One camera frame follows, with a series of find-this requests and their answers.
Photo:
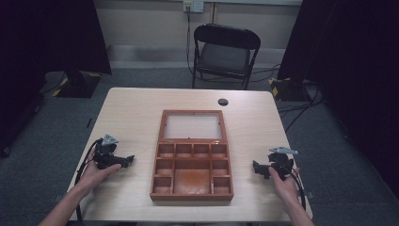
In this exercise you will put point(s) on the black folding chair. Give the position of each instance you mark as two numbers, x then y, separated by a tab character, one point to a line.
224	55

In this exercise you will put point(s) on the black curtain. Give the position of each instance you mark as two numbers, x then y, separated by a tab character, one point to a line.
351	78
47	59

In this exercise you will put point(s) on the person's left hand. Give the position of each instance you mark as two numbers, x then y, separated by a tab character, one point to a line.
94	174

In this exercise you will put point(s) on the black stand base striped tape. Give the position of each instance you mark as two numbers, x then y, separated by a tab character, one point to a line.
288	89
76	84

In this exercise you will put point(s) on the person's right hand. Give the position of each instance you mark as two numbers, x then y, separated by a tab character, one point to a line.
286	187

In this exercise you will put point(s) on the wooden compartment box with lid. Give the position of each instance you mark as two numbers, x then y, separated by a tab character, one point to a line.
192	157

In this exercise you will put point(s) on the white wall socket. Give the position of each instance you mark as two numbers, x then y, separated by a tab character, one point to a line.
193	6

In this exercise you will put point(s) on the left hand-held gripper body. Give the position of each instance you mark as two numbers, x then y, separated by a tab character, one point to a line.
105	156

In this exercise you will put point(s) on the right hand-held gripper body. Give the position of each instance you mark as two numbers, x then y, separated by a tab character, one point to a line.
281	162

